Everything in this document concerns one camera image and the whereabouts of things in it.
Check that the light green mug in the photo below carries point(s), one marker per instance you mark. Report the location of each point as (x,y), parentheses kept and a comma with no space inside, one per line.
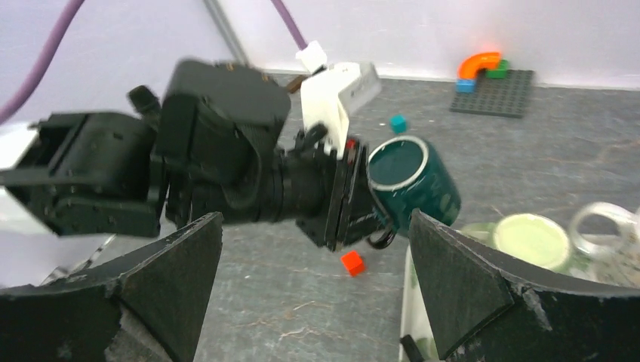
(529,237)

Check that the grey lego baseplate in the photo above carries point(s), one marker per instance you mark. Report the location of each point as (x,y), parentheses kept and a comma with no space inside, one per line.
(502,97)

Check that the red cube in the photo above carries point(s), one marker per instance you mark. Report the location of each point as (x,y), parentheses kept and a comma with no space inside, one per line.
(353,263)

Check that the dark green mug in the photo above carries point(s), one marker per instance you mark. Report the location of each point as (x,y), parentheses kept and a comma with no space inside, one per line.
(406,173)

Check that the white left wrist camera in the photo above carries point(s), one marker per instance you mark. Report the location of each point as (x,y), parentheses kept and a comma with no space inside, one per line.
(333,93)

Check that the orange curved lego brick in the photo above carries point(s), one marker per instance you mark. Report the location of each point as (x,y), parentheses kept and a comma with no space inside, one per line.
(471,66)

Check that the white striped mug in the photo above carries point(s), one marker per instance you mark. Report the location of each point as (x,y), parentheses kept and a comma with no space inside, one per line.
(613,258)

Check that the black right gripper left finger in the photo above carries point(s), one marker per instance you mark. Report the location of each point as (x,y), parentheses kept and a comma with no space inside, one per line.
(148,305)

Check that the teal cube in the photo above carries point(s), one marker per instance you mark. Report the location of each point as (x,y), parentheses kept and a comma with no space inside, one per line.
(398,124)

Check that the blue lego brick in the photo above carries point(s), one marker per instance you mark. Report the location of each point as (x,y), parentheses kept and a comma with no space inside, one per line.
(465,85)

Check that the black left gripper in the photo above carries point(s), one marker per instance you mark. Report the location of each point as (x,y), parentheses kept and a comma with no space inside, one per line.
(350,211)

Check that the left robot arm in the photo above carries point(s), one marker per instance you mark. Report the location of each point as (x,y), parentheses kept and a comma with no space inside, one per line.
(225,138)

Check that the floral white tray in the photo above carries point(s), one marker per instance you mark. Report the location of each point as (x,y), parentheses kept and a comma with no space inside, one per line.
(417,310)

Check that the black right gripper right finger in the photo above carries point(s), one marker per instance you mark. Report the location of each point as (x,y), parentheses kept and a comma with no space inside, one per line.
(500,300)

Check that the green lego brick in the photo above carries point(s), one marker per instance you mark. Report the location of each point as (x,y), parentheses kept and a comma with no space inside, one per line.
(500,72)

